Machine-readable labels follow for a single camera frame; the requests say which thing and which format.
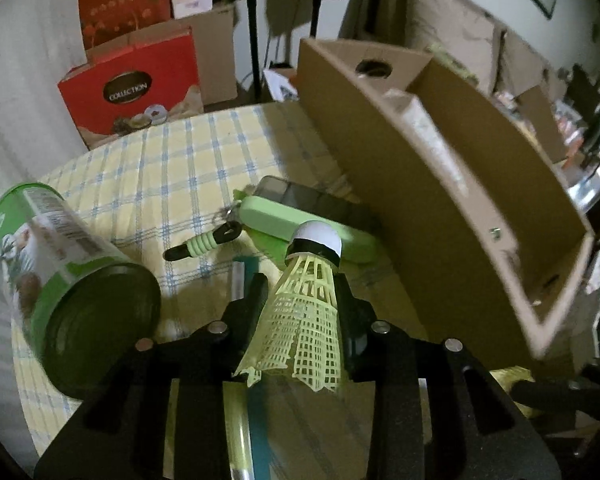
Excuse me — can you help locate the beige sofa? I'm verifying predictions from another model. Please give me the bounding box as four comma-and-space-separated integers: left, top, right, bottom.
340, 0, 566, 161

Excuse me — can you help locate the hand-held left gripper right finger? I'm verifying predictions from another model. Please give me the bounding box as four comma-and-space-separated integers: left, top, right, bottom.
332, 272, 563, 480

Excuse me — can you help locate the black smartphone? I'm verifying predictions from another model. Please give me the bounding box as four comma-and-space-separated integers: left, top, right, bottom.
255, 175, 381, 233

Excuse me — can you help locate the small cardboard box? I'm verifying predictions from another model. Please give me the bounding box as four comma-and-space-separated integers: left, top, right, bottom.
517, 85, 567, 163

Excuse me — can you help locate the black and green keychain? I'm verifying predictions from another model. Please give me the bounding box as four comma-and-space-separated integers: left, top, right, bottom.
162, 207, 242, 262

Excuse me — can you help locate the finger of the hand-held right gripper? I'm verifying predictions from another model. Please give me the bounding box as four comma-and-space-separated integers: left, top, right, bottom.
511, 376, 600, 420

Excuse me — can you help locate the yellow plastic shuttlecock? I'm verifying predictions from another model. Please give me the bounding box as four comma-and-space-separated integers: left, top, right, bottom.
232, 220, 346, 393
490, 367, 536, 418

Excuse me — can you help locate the light green case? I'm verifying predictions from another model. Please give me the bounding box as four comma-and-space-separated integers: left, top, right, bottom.
232, 195, 381, 263

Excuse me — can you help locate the brown cardboard carton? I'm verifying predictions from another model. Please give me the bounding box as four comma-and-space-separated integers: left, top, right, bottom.
85, 2, 238, 108

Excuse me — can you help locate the black chair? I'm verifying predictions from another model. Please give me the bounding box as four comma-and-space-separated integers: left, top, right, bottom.
565, 65, 600, 166

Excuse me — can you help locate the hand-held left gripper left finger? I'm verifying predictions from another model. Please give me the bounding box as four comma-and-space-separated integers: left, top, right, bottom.
34, 271, 271, 480

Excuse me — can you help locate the red chocolate box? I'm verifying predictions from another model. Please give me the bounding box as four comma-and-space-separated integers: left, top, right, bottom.
57, 27, 204, 151

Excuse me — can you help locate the green cylindrical can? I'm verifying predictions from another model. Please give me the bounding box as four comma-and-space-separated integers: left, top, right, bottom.
0, 183, 162, 401

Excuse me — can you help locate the white blue packet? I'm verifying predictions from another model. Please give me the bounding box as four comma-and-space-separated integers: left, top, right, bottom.
264, 64, 299, 103

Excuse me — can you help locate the yellow checkered cloth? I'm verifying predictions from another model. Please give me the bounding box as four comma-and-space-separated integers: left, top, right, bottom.
10, 102, 431, 480

